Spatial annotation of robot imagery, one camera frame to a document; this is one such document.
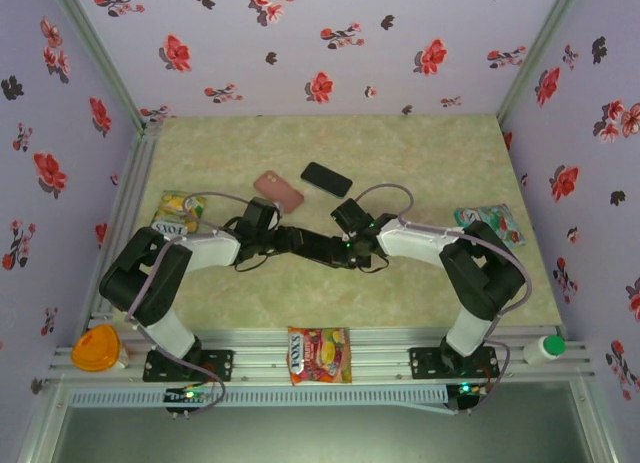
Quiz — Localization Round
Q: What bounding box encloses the pink phone case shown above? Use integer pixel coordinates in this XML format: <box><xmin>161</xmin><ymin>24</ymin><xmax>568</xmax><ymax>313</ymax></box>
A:
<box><xmin>252</xmin><ymin>170</ymin><xmax>305</xmax><ymax>215</ymax></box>

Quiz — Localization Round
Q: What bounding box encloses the white bottle green cap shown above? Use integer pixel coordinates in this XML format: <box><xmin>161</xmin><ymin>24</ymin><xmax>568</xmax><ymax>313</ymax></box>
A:
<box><xmin>522</xmin><ymin>334</ymin><xmax>568</xmax><ymax>367</ymax></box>

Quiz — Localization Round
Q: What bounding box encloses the black smartphone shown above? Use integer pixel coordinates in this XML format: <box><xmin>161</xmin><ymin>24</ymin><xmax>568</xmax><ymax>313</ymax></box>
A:
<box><xmin>299</xmin><ymin>161</ymin><xmax>354</xmax><ymax>197</ymax></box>

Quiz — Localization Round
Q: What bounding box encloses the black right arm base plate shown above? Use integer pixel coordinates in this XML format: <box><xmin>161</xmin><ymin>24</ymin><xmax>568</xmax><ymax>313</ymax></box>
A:
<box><xmin>408</xmin><ymin>346</ymin><xmax>501</xmax><ymax>382</ymax></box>

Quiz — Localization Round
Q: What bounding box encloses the aluminium side rail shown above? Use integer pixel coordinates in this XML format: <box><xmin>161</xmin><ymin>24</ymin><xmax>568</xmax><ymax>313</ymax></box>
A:
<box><xmin>87</xmin><ymin>121</ymin><xmax>162</xmax><ymax>320</ymax></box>

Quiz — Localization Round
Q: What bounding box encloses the yellow Fox's candy bag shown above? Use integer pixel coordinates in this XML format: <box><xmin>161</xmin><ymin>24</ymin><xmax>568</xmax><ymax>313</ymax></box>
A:
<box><xmin>150</xmin><ymin>191</ymin><xmax>207</xmax><ymax>236</ymax></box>

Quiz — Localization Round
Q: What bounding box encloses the grey right arm cable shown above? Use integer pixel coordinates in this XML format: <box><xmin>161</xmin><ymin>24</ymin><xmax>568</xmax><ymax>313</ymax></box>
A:
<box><xmin>355</xmin><ymin>182</ymin><xmax>532</xmax><ymax>415</ymax></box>

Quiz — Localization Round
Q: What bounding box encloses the grey metal panel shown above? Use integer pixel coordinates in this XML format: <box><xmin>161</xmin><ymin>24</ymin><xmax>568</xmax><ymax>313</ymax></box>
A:
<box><xmin>52</xmin><ymin>406</ymin><xmax>594</xmax><ymax>463</ymax></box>

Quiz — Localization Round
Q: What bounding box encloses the grey left arm cable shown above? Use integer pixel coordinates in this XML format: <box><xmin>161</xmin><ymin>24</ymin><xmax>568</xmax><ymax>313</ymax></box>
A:
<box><xmin>127</xmin><ymin>190</ymin><xmax>281</xmax><ymax>415</ymax></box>

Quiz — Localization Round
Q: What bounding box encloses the white slotted cable duct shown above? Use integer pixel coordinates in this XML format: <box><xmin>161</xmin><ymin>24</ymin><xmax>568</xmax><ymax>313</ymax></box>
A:
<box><xmin>67</xmin><ymin>386</ymin><xmax>449</xmax><ymax>409</ymax></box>

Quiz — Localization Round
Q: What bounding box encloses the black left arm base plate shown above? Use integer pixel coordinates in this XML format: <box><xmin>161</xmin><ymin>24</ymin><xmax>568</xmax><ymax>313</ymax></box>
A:
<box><xmin>142</xmin><ymin>349</ymin><xmax>235</xmax><ymax>383</ymax></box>

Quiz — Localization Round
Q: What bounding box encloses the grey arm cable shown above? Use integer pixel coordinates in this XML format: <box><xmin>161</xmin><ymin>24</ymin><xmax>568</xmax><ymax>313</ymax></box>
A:
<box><xmin>127</xmin><ymin>190</ymin><xmax>281</xmax><ymax>415</ymax></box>
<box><xmin>355</xmin><ymin>182</ymin><xmax>532</xmax><ymax>415</ymax></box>

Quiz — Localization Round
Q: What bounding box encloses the orange lid plastic container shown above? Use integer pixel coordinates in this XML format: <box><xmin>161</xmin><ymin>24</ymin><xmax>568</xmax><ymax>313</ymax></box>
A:
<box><xmin>70</xmin><ymin>325</ymin><xmax>132</xmax><ymax>374</ymax></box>

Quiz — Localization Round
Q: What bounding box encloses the aluminium corner post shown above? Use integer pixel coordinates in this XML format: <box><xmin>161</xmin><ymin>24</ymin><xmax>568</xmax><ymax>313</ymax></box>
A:
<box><xmin>45</xmin><ymin>0</ymin><xmax>149</xmax><ymax>130</ymax></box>
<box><xmin>496</xmin><ymin>0</ymin><xmax>586</xmax><ymax>128</ymax></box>

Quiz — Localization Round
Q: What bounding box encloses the red Fox's candy bag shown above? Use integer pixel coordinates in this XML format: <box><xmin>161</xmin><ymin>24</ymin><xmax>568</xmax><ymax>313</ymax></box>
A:
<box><xmin>286</xmin><ymin>325</ymin><xmax>354</xmax><ymax>386</ymax></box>

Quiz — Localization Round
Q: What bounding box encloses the teal Fox's candy bag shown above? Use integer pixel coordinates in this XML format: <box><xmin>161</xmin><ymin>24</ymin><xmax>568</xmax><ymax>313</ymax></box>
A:
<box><xmin>453</xmin><ymin>204</ymin><xmax>527</xmax><ymax>248</ymax></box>

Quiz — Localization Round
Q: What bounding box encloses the aluminium frame beam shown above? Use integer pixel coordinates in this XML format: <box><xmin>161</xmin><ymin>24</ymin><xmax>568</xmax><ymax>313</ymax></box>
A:
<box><xmin>569</xmin><ymin>377</ymin><xmax>626</xmax><ymax>463</ymax></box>
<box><xmin>17</xmin><ymin>377</ymin><xmax>71</xmax><ymax>463</ymax></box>

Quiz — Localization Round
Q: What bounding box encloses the long aluminium mounting rail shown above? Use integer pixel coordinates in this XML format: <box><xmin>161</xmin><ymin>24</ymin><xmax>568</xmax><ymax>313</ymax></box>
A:
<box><xmin>47</xmin><ymin>326</ymin><xmax>599</xmax><ymax>385</ymax></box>

